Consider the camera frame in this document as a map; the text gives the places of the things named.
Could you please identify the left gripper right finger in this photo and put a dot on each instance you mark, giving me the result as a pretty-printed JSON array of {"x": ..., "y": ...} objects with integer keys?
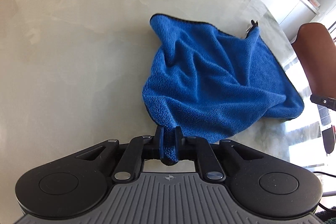
[{"x": 199, "y": 151}]

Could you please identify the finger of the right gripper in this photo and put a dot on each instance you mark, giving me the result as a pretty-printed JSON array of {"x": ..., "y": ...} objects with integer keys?
[{"x": 327, "y": 102}]

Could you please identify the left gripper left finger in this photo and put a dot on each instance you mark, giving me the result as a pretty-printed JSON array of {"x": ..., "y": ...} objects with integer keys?
[{"x": 131, "y": 156}]

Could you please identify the brown leather chair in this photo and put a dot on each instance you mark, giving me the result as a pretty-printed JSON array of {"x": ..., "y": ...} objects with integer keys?
[{"x": 315, "y": 50}]

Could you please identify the blue grey microfibre towel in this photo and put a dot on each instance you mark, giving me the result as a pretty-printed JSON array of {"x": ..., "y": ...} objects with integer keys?
[{"x": 213, "y": 85}]

